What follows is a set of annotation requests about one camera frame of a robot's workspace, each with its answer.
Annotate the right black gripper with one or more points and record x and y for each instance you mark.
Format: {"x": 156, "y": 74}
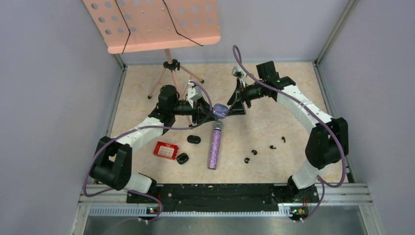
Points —
{"x": 238, "y": 108}

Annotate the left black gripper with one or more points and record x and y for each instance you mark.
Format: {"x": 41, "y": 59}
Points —
{"x": 201, "y": 105}

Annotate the purple earbud charging case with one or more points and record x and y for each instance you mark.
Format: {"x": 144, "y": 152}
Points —
{"x": 220, "y": 110}

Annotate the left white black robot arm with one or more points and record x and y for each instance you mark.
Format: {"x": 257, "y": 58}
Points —
{"x": 112, "y": 162}

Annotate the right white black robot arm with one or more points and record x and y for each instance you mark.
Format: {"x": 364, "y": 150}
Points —
{"x": 328, "y": 136}

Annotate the closed black earbud case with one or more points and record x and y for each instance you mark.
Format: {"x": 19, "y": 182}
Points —
{"x": 193, "y": 139}

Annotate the open black earbud case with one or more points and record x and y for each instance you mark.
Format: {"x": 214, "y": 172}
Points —
{"x": 182, "y": 158}

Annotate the purple glitter microphone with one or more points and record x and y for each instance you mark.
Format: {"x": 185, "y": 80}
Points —
{"x": 215, "y": 145}

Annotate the red plastic box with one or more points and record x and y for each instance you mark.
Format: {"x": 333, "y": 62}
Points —
{"x": 166, "y": 150}

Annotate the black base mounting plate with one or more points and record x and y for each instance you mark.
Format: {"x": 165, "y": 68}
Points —
{"x": 225, "y": 197}

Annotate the pink music stand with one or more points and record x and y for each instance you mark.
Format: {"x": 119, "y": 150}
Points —
{"x": 146, "y": 25}

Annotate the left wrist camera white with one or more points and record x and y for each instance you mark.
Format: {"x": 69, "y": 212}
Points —
{"x": 194, "y": 91}

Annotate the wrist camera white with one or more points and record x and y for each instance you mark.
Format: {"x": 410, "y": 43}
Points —
{"x": 239, "y": 73}
{"x": 194, "y": 91}

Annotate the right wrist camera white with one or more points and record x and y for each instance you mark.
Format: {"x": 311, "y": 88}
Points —
{"x": 239, "y": 73}

